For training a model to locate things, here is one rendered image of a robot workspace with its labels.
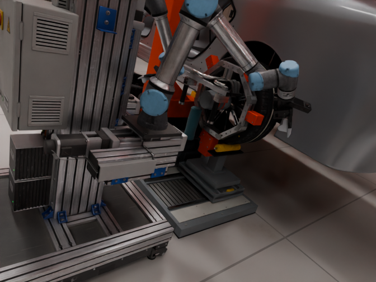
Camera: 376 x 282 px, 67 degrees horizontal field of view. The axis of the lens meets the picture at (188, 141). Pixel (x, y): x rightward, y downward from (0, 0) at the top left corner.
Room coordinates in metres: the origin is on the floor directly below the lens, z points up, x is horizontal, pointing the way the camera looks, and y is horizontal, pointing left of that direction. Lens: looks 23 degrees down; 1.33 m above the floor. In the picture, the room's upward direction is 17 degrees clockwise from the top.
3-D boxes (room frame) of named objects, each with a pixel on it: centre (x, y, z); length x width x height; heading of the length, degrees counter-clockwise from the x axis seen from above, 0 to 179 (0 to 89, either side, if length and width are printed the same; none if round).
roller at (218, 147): (2.07, -0.32, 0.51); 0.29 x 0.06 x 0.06; 134
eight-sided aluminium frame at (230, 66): (2.09, -0.16, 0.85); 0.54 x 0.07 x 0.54; 44
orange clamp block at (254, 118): (1.86, -0.38, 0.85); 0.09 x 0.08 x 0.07; 44
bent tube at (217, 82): (1.93, -0.14, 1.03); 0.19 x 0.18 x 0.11; 134
